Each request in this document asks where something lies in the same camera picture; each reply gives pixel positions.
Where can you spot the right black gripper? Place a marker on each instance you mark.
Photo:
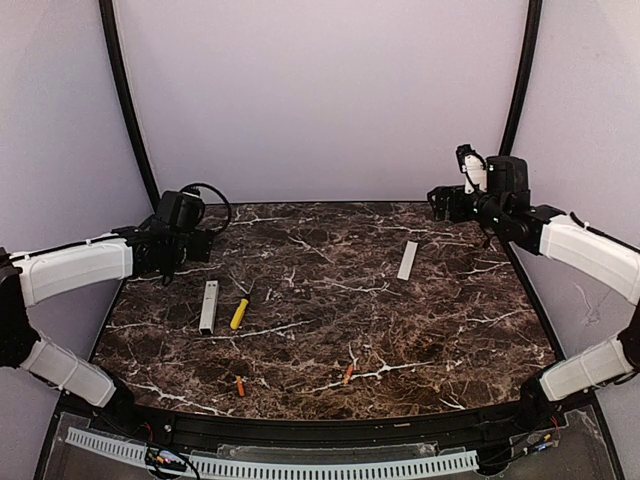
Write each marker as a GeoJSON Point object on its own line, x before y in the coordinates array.
{"type": "Point", "coordinates": [451, 203]}

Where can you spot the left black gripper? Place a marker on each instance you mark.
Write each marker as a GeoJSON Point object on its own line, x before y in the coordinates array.
{"type": "Point", "coordinates": [201, 245]}

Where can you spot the white remote control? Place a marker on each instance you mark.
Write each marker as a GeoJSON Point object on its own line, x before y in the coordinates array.
{"type": "Point", "coordinates": [209, 307]}

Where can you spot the white battery cover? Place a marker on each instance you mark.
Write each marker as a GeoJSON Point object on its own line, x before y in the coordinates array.
{"type": "Point", "coordinates": [407, 261]}

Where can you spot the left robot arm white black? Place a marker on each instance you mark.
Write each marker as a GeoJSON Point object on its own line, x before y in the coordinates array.
{"type": "Point", "coordinates": [162, 243]}

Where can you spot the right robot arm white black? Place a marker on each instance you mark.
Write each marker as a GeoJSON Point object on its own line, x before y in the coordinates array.
{"type": "Point", "coordinates": [496, 195]}

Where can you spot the orange battery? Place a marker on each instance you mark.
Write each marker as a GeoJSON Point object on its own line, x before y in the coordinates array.
{"type": "Point", "coordinates": [240, 386]}
{"type": "Point", "coordinates": [348, 374]}

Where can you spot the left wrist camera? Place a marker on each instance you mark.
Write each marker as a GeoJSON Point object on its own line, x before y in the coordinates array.
{"type": "Point", "coordinates": [200, 195]}

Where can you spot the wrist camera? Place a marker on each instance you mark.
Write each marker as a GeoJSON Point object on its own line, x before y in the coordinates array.
{"type": "Point", "coordinates": [473, 167]}
{"type": "Point", "coordinates": [200, 195]}

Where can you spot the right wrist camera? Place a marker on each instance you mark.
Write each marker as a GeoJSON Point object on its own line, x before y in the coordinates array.
{"type": "Point", "coordinates": [473, 167]}

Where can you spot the right black frame post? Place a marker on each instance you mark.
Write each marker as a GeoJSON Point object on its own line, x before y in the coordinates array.
{"type": "Point", "coordinates": [523, 74]}

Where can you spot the black frame post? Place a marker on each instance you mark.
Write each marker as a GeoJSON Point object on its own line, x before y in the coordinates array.
{"type": "Point", "coordinates": [523, 74]}
{"type": "Point", "coordinates": [125, 99]}

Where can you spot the white slotted cable duct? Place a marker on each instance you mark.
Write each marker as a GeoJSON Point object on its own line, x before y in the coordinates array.
{"type": "Point", "coordinates": [244, 462]}

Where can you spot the left black frame post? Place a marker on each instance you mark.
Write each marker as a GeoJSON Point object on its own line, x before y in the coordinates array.
{"type": "Point", "coordinates": [125, 99]}

